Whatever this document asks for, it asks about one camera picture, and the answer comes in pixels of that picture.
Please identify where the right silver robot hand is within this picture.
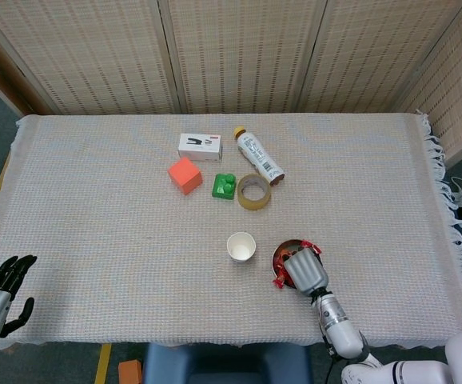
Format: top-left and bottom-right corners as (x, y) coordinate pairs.
(283, 248), (331, 299)

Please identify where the silver metal plate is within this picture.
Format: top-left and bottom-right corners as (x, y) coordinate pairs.
(270, 238), (322, 290)

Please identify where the white paper cup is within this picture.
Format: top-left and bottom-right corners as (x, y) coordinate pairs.
(226, 231), (257, 264)

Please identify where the yellow tape roll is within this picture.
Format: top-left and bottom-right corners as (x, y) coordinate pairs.
(237, 173), (273, 212)

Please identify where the green toy brick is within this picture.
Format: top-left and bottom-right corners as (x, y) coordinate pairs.
(211, 173), (238, 200)

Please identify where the blue chair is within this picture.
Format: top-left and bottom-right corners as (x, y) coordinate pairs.
(142, 342), (314, 384)

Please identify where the beige woven tablecloth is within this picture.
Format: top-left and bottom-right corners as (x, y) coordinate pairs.
(0, 112), (462, 349)

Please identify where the white labelled drink bottle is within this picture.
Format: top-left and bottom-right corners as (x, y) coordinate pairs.
(233, 126), (286, 187)

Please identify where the orange block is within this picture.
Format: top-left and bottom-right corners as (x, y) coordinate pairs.
(117, 358), (143, 384)

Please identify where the orange foam cube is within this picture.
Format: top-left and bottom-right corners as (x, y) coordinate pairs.
(167, 156), (204, 196)

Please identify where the white stapler box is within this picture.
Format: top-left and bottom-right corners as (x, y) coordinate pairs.
(177, 133), (224, 164)

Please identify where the woven rattan screen panel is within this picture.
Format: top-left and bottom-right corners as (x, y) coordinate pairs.
(297, 0), (462, 114)
(0, 0), (184, 117)
(157, 0), (330, 115)
(394, 0), (462, 161)

